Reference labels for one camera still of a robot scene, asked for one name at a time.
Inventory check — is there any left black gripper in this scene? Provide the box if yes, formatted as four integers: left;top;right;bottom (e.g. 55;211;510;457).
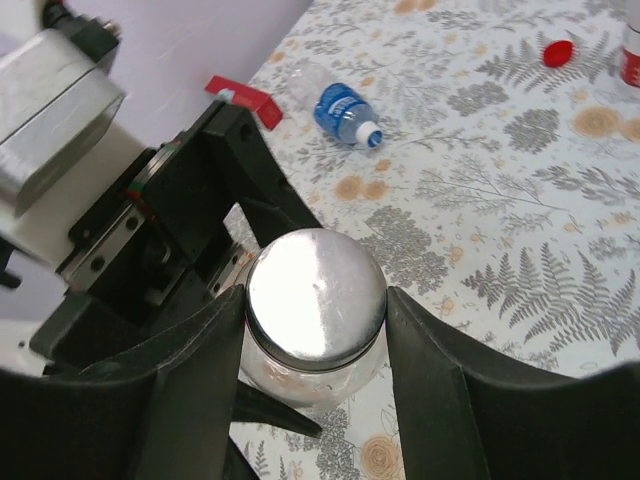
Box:
29;101;321;370

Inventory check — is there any red bottle cap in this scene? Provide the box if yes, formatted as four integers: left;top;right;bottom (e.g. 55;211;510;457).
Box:
542;40;574;68

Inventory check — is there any red label water bottle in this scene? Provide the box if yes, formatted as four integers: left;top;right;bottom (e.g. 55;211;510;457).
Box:
620;0;640;88

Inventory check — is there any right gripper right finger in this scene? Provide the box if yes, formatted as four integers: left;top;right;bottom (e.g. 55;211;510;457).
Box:
386;287;639;479

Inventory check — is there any red toothpaste box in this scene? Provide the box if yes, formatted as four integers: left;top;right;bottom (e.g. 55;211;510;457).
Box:
205;75;284;130

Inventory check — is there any clear jar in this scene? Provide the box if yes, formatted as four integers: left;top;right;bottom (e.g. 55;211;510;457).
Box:
240;329;388;413

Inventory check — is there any blue label water bottle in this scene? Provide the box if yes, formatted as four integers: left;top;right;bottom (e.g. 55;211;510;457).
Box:
287;59;384;149

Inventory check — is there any silver jar lid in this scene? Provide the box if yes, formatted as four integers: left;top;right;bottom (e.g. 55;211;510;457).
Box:
245;228;387;373

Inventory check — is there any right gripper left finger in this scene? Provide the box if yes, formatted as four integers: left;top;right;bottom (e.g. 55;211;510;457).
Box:
1;287;245;479

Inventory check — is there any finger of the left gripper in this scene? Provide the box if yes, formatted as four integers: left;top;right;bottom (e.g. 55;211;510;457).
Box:
232;382;322;436

